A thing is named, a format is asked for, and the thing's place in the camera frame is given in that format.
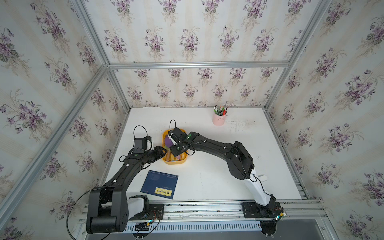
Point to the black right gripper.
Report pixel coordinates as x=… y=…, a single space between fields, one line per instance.
x=174 y=152

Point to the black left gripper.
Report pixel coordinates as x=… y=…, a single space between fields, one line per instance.
x=158 y=152

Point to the yellow plastic storage box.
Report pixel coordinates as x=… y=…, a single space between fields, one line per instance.
x=166 y=158

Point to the purple shovel pink handle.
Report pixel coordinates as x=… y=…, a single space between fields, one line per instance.
x=168 y=143

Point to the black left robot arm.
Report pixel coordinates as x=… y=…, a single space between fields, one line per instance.
x=108 y=209

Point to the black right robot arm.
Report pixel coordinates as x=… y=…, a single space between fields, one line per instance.
x=239 y=162

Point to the blue notebook yellow label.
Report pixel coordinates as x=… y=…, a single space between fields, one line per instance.
x=160 y=184

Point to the pink pen cup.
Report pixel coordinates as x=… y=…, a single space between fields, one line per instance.
x=218 y=120

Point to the pens in cup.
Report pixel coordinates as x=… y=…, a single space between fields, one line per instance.
x=220 y=110

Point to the white flat paddle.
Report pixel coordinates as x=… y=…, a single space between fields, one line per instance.
x=263 y=178

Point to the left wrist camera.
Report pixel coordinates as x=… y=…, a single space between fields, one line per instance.
x=142 y=145

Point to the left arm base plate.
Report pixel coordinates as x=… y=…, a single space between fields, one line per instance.
x=154 y=212

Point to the white slotted cable duct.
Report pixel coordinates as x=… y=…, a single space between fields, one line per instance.
x=196 y=227

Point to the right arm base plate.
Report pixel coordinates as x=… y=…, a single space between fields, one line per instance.
x=252 y=210

